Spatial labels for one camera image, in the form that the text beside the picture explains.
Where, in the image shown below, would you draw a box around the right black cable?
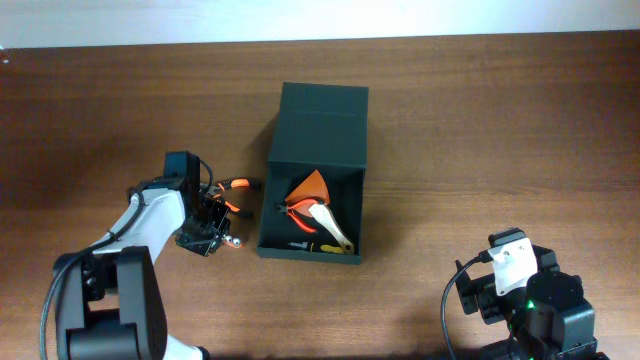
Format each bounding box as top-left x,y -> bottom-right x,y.
439,252 -> 494,360

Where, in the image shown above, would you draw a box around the dark green open box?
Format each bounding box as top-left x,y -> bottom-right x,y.
257,82 -> 369,265

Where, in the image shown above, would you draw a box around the left black cable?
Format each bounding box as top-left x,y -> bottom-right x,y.
38,158 -> 215,360

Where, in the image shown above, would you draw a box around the black cable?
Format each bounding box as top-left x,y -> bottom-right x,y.
439,252 -> 494,360
38,158 -> 215,360

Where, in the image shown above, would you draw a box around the orange scraper wooden handle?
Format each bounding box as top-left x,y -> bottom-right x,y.
283,170 -> 355,255

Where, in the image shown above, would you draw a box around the small red cutting pliers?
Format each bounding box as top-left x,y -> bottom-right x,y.
277,197 -> 324,234

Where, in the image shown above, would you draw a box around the orange black long-nose pliers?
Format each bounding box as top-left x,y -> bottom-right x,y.
205,178 -> 262,218

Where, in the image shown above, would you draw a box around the orange socket bit rail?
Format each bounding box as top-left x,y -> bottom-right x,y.
222,234 -> 243,248

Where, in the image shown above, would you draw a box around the yellow black stubby screwdriver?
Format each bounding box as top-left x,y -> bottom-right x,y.
288,242 -> 343,254

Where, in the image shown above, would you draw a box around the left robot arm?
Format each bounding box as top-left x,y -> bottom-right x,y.
40,151 -> 230,360

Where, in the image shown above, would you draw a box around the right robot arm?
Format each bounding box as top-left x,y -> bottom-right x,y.
455,246 -> 607,360

